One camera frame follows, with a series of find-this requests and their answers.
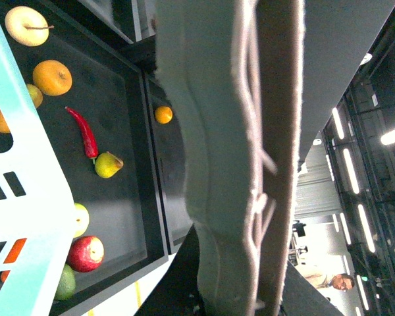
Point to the large light blue basket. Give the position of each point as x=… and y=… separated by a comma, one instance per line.
x=36, y=223

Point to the red apple right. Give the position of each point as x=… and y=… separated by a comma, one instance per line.
x=86, y=254

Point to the brown kiwi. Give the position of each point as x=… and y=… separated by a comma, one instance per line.
x=35, y=94

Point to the cream pear with stem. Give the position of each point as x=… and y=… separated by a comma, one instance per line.
x=27, y=26

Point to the small tangerine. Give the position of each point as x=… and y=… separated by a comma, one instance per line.
x=163, y=114

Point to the green avocado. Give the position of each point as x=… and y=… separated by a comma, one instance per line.
x=67, y=284

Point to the red chili pepper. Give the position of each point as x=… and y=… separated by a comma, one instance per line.
x=89, y=141

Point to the person in beige shirt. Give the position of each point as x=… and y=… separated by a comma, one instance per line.
x=342, y=282

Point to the green apple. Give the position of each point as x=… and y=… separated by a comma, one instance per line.
x=82, y=219

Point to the golden yellow pear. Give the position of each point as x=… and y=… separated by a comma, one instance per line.
x=52, y=78

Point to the small yellow-green pear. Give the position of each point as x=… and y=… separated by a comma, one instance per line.
x=107, y=165

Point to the black metal shelf rack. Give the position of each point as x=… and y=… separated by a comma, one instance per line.
x=233, y=71

